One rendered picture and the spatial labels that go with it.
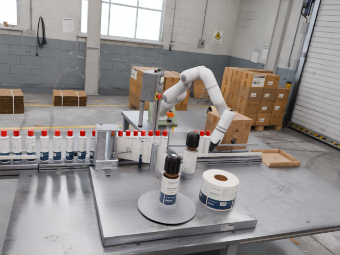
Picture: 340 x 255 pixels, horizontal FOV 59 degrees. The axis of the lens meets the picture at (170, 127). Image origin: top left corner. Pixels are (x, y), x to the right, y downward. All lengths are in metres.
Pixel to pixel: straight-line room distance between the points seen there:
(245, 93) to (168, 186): 4.49
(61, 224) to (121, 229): 0.30
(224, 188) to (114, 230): 0.59
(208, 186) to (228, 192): 0.11
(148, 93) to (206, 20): 6.60
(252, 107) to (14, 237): 5.07
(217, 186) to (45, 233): 0.86
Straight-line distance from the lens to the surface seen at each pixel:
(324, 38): 6.77
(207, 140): 2.25
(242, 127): 2.62
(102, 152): 1.90
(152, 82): 1.99
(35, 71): 7.38
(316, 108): 6.71
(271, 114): 6.43
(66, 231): 1.54
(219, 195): 1.65
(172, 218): 1.54
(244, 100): 5.89
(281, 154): 2.86
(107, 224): 1.49
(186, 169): 1.93
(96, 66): 7.47
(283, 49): 7.59
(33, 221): 1.62
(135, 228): 1.48
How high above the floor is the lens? 1.78
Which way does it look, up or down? 18 degrees down
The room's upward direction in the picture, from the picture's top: 8 degrees clockwise
